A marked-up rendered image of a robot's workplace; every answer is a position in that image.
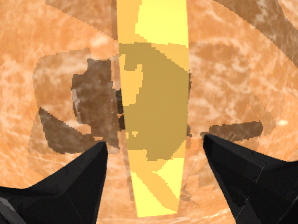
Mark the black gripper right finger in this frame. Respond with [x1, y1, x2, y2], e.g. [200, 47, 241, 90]
[202, 133, 298, 224]

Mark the yellow bar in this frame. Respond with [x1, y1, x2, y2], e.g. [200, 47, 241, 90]
[117, 0, 189, 217]

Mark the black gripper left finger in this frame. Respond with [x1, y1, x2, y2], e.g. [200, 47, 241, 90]
[0, 141, 108, 224]

